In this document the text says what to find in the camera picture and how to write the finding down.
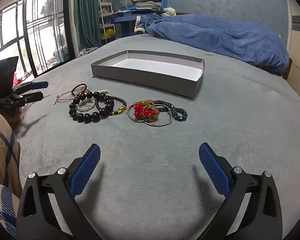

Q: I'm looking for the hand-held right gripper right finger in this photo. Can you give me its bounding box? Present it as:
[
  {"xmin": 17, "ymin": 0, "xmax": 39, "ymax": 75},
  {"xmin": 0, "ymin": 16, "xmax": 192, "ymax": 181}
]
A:
[{"xmin": 199, "ymin": 142, "xmax": 283, "ymax": 240}]

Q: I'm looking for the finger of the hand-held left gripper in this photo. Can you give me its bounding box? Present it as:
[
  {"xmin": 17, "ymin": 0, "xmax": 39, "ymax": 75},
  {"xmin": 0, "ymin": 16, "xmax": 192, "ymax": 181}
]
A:
[
  {"xmin": 20, "ymin": 92, "xmax": 44, "ymax": 104},
  {"xmin": 14, "ymin": 81, "xmax": 49, "ymax": 94}
]

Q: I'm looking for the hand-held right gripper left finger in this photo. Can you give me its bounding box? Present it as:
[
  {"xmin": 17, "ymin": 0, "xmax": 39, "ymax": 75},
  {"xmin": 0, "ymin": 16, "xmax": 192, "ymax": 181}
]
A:
[{"xmin": 16, "ymin": 144, "xmax": 102, "ymax": 240}]

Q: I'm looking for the pink cord bracelet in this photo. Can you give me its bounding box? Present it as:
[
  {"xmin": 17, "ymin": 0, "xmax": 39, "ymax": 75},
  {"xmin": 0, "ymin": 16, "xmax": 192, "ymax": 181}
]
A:
[{"xmin": 54, "ymin": 91, "xmax": 78, "ymax": 105}]

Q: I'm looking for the large black bead bracelet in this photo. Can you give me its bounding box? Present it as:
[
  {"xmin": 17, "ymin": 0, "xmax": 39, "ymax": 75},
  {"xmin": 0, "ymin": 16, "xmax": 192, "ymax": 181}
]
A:
[{"xmin": 69, "ymin": 91, "xmax": 115, "ymax": 124}]

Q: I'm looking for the white rhinestone bracelet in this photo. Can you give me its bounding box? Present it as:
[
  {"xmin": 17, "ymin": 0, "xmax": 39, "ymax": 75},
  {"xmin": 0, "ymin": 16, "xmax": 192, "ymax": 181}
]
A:
[{"xmin": 76, "ymin": 99, "xmax": 97, "ymax": 112}]

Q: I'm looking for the dark blue bead bracelet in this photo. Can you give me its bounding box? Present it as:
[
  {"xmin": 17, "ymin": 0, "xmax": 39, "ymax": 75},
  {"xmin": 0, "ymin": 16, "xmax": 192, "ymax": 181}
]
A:
[{"xmin": 152, "ymin": 100, "xmax": 188, "ymax": 121}]

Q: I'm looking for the silver bangle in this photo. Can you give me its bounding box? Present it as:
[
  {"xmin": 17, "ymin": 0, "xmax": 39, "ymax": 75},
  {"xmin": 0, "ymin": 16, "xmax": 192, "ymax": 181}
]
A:
[
  {"xmin": 144, "ymin": 105, "xmax": 172, "ymax": 127},
  {"xmin": 127, "ymin": 104, "xmax": 153, "ymax": 123}
]

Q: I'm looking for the red bead gold bracelet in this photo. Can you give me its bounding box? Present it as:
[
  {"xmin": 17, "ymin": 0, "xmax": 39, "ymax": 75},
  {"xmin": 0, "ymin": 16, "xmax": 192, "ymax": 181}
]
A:
[{"xmin": 135, "ymin": 99, "xmax": 161, "ymax": 123}]

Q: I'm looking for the grey cardboard box tray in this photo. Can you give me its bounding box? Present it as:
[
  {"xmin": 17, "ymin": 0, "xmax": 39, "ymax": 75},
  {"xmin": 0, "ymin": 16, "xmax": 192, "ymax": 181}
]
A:
[{"xmin": 91, "ymin": 50, "xmax": 206, "ymax": 98}]

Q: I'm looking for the black framed window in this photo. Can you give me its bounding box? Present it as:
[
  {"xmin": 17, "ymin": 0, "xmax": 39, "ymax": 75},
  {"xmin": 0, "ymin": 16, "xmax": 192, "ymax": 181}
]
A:
[{"xmin": 0, "ymin": 0, "xmax": 75, "ymax": 80}]

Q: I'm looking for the white bag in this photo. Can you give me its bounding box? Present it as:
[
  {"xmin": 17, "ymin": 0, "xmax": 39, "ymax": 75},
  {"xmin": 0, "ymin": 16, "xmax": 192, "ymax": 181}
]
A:
[{"xmin": 79, "ymin": 46, "xmax": 98, "ymax": 57}]

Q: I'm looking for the teal curtain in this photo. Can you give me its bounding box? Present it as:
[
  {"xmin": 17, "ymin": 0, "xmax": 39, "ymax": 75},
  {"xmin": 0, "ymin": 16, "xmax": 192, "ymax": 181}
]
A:
[{"xmin": 74, "ymin": 0, "xmax": 102, "ymax": 50}]

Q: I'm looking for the blue bookshelf desk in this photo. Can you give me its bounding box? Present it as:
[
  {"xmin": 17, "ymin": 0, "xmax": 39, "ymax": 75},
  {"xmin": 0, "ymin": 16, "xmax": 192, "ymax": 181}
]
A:
[{"xmin": 110, "ymin": 0, "xmax": 170, "ymax": 38}]

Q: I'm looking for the blue fleece blanket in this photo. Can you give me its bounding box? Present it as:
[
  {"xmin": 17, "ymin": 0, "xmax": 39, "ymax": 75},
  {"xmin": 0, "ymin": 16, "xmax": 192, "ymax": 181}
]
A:
[{"xmin": 135, "ymin": 14, "xmax": 289, "ymax": 75}]

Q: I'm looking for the stack of papers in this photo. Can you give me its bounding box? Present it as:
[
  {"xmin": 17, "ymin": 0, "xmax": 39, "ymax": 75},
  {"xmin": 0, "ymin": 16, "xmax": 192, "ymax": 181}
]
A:
[{"xmin": 135, "ymin": 1, "xmax": 163, "ymax": 10}]

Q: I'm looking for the beige cabinet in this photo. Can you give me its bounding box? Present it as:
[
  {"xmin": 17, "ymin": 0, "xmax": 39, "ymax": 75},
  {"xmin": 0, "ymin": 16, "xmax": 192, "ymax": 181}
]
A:
[{"xmin": 286, "ymin": 0, "xmax": 300, "ymax": 100}]

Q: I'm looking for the black hair tie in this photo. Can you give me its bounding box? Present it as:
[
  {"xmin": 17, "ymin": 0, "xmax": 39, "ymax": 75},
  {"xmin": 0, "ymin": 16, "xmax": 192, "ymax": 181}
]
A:
[{"xmin": 72, "ymin": 83, "xmax": 88, "ymax": 97}]

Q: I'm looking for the small black bead bracelet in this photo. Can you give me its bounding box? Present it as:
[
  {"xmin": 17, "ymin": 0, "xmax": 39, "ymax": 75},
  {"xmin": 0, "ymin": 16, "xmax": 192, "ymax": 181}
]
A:
[{"xmin": 96, "ymin": 95, "xmax": 127, "ymax": 117}]

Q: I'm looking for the white wire rack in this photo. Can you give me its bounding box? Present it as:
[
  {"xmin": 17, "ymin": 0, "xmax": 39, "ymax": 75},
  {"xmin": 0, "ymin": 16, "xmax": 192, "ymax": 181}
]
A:
[{"xmin": 99, "ymin": 0, "xmax": 115, "ymax": 47}]

